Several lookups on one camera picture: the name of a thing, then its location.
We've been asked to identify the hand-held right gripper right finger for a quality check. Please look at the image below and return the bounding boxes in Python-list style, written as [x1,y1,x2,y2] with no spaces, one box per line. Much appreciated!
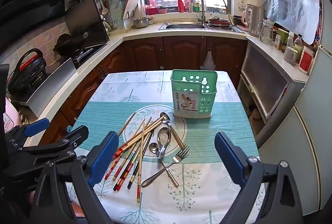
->
[214,132,303,224]

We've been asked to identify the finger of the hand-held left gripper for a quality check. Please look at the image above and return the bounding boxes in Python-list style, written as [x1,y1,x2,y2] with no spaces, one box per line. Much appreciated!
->
[4,118,50,148]
[8,125,89,183]

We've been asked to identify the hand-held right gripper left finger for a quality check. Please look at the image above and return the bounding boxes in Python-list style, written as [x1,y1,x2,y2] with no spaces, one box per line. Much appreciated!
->
[31,131,120,224]

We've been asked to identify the pile of chopsticks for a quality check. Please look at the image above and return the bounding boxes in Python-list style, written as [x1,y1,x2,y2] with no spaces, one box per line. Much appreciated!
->
[104,111,169,203]

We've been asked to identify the small steel spoon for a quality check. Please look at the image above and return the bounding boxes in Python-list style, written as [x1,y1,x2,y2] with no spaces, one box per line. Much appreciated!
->
[148,142,180,188]

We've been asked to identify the steel fork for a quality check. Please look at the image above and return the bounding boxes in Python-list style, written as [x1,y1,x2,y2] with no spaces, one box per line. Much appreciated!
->
[141,147,191,188]

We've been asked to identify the wide steel soup spoon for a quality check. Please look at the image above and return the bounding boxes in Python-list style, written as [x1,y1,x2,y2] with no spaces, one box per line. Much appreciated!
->
[156,127,172,159]

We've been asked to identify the green plastic utensil holder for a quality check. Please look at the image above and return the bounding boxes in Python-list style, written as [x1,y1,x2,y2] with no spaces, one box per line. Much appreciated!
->
[170,69,218,119]

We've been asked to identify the gold handled steel spoon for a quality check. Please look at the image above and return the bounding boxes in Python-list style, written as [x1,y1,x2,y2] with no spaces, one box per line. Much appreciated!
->
[159,111,186,150]

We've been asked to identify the black red electric cooker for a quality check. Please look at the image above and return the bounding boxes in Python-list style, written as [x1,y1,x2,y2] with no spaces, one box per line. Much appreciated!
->
[6,48,48,96]

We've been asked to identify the steel splash plate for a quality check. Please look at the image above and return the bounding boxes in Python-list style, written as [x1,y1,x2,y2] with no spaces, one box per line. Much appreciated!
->
[12,58,77,118]

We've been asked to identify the pink cloth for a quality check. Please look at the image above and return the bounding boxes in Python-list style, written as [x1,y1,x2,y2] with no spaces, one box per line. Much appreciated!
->
[68,201,87,217]

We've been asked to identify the black wok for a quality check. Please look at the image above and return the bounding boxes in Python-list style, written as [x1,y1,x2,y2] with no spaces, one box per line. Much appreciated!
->
[53,33,78,54]

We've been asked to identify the gas stove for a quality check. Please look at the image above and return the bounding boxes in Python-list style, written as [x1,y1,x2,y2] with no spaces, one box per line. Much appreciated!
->
[54,42,108,69]

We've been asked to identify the white refrigerator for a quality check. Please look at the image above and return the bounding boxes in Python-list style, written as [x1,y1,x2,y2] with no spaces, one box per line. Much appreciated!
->
[257,0,332,217]

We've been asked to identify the white plastic bag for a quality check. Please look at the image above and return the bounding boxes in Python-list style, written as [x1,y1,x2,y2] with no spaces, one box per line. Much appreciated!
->
[202,50,216,71]

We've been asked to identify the brown wooden kitchen cabinets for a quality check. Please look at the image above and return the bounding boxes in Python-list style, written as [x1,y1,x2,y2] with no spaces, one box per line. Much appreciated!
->
[31,36,248,146]

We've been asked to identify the black splash guard panel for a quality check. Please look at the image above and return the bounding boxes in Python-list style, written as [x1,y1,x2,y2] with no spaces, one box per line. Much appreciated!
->
[65,0,110,50]

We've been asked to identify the white mug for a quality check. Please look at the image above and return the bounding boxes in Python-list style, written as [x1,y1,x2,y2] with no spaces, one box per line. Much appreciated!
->
[283,46,299,66]

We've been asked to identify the white kitchen countertop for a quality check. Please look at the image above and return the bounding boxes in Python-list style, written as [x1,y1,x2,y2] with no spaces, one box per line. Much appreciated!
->
[22,19,310,148]

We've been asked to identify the red label jar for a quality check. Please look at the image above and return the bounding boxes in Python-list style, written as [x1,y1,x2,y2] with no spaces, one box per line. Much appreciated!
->
[298,46,315,75]

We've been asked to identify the small glass jar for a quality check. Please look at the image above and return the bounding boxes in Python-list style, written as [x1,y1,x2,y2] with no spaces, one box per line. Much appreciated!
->
[274,34,284,50]

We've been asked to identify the glass pitcher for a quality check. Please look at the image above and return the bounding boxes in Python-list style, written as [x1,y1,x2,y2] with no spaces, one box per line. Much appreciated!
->
[257,19,275,45]

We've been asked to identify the clear plastic bottle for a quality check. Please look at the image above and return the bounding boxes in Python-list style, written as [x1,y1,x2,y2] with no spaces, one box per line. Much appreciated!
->
[293,34,304,61]

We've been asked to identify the green carton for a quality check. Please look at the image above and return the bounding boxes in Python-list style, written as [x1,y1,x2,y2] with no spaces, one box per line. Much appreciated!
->
[277,28,289,53]

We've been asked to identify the steel bowl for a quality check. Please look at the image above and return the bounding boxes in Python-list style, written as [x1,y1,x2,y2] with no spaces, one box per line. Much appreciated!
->
[133,17,150,29]

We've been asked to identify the red pan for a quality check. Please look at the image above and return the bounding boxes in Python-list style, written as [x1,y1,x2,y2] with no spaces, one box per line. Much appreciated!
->
[207,16,234,30]

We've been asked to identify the steel sink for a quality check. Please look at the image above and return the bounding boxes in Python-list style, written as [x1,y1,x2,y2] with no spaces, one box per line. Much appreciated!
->
[158,21,245,33]

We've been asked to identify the white cutting board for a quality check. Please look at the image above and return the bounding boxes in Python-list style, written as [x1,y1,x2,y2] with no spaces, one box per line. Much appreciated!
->
[121,0,146,28]

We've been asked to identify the steel electric kettle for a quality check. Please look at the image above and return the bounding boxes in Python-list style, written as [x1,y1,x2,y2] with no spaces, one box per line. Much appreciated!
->
[242,4,265,37]

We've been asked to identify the steel faucet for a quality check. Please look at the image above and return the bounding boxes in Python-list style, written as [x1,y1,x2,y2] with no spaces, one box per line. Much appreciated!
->
[190,0,207,24]

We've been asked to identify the pink plastic basin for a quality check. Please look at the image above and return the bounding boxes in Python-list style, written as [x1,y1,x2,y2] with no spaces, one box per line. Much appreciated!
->
[145,4,159,15]

